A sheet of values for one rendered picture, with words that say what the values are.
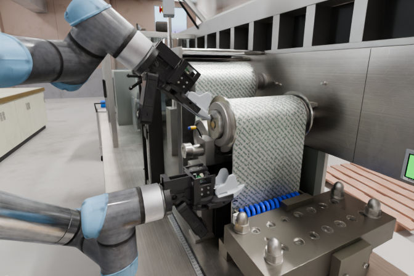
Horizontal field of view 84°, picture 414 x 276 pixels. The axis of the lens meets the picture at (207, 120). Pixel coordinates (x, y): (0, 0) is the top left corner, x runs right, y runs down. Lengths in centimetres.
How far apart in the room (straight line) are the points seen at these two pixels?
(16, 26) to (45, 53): 1209
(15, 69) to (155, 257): 54
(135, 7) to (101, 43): 1148
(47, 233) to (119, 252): 15
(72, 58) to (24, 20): 1199
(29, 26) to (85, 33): 1192
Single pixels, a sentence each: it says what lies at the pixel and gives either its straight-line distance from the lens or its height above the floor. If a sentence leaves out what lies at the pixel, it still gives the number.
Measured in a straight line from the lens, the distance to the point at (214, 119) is 57.
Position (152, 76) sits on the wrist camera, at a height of 137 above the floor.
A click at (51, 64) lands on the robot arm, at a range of 46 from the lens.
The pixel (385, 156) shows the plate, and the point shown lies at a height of 119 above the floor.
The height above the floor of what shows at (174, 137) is 101.
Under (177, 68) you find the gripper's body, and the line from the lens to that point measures 51.
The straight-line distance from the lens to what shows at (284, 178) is 70.
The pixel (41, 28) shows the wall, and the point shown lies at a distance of 1228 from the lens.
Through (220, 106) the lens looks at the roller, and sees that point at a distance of 56.
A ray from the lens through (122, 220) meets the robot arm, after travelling 50.
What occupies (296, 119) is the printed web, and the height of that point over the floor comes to 126.
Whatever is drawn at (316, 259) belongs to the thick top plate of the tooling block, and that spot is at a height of 103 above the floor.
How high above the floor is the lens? 140
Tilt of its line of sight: 13 degrees down
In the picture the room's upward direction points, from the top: straight up
